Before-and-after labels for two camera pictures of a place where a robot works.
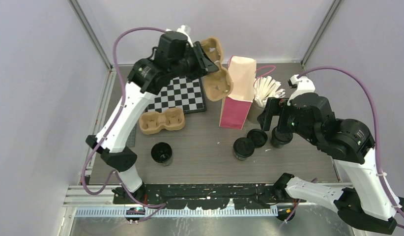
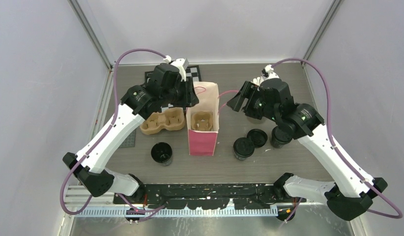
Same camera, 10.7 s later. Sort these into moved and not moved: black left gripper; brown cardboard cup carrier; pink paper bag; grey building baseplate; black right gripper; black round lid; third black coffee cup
Moved: black left gripper; black right gripper; pink paper bag
Not moved: third black coffee cup; black round lid; grey building baseplate; brown cardboard cup carrier
